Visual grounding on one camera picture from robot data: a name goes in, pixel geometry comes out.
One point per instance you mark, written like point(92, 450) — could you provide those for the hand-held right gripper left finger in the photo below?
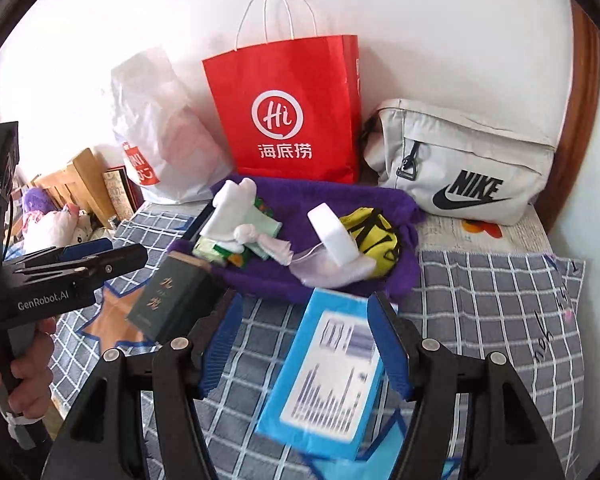
point(220, 345)

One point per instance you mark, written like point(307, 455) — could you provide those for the red paper bag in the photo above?
point(290, 100)

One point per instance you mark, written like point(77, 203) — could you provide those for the brown wooden door frame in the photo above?
point(582, 110)

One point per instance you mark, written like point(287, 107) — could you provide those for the mint green packet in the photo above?
point(265, 225)

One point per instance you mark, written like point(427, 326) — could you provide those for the person's left hand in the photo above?
point(32, 375)

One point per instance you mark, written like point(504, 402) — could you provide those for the dark green box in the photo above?
point(175, 295)

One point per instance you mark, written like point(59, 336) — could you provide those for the white plastic shopping bag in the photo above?
point(165, 125)

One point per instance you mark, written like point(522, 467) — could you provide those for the grey waist bag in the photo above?
point(460, 155)

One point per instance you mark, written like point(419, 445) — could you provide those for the purple plush toy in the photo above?
point(37, 200)

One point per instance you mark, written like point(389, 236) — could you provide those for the grey checked blanket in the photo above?
point(480, 310)

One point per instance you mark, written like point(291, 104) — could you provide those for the wooden headboard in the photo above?
point(75, 180)

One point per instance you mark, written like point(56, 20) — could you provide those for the blue tissue pack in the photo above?
point(320, 375)

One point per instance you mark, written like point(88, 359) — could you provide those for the yellow black pouch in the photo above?
point(375, 240)

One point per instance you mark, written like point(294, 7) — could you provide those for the white pink plush toy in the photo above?
point(55, 227)

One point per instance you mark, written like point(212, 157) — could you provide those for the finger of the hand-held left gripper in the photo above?
point(87, 247)
point(115, 262)

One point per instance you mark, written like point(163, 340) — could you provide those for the white sponge block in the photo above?
point(332, 232)

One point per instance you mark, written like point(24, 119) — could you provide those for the framed picture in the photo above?
point(120, 192)

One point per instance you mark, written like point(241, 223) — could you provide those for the small green packet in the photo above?
point(227, 256)

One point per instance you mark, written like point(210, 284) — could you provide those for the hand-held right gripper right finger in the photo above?
point(385, 340)

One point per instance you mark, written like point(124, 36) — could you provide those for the purple fabric storage box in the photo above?
point(300, 195)

